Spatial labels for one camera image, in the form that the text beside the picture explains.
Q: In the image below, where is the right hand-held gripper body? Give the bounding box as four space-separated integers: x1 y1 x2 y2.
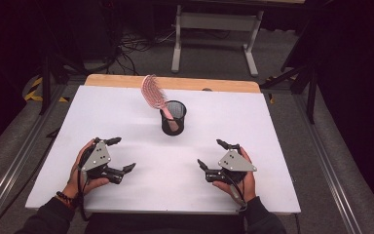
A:
205 143 258 185

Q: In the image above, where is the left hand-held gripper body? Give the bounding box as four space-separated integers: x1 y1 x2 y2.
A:
77 137 125 185

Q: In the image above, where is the black mesh pen holder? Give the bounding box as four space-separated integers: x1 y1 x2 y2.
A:
159 99 188 137

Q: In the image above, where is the pink hairbrush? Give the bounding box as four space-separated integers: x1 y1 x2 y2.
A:
140 74 180 134

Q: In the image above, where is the person's right hand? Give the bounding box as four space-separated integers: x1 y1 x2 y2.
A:
211 146 258 204

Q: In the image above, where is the person's left hand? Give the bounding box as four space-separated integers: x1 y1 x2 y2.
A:
60 138 111 200

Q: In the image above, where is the white board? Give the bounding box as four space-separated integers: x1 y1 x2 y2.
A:
24 85 302 215

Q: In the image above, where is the wooden table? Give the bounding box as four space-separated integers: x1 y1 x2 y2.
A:
84 73 262 95

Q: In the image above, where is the yellow and black floor tape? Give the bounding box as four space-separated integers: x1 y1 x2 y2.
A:
265 73 299 105

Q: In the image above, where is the person's dark clothing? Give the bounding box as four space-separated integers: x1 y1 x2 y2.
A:
84 213 245 234

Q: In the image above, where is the black metal stand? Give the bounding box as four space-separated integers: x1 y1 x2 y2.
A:
259 61 319 125
38 53 91 117

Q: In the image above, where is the grey metal stand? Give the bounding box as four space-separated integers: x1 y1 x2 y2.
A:
170 4 265 78

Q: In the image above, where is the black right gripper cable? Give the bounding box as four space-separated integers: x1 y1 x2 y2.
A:
224 175 249 213

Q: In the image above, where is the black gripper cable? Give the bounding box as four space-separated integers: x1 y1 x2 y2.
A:
224 175 249 213
76 151 92 222

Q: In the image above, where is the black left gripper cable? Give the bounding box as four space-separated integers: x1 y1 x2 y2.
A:
76 151 92 222

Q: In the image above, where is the dark bead bracelet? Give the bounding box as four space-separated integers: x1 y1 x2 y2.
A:
55 190 78 210

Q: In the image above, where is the aluminium rail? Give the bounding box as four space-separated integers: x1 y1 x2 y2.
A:
292 94 365 234
0 83 68 234

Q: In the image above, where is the tangle of black floor cables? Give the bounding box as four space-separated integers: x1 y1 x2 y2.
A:
108 27 178 76

